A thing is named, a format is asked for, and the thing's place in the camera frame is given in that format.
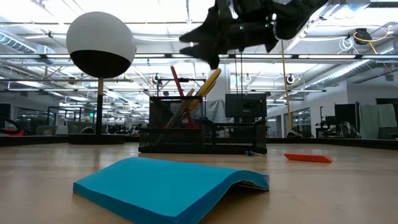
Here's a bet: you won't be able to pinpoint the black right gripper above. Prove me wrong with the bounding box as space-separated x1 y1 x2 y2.
179 0 279 70

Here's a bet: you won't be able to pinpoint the yellow-handled scissors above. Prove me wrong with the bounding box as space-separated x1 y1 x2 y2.
185 67 223 114

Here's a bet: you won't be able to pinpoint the red pencil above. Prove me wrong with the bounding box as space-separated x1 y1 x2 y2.
170 65 200 129

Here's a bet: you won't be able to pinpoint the black mesh desk organizer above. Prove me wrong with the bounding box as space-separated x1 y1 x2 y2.
138 95 268 155

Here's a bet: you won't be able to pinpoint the black monitor screen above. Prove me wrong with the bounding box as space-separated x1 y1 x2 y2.
224 93 267 118

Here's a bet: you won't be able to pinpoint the white globe desk lamp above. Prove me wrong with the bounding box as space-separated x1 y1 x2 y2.
65 11 137 146

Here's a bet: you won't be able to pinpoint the blue sticky note pad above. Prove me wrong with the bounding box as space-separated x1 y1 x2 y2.
73 157 271 224

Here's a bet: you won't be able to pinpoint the orange eraser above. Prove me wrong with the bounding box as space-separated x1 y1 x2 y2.
284 152 333 164

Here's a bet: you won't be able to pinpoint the red cart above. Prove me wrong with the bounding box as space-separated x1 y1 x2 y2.
0 116 25 137

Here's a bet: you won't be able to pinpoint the yellow cable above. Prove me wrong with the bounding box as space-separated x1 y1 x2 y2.
280 39 294 134

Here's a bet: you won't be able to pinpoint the black aluminium table frame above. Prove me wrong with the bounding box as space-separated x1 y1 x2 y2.
0 133 398 151

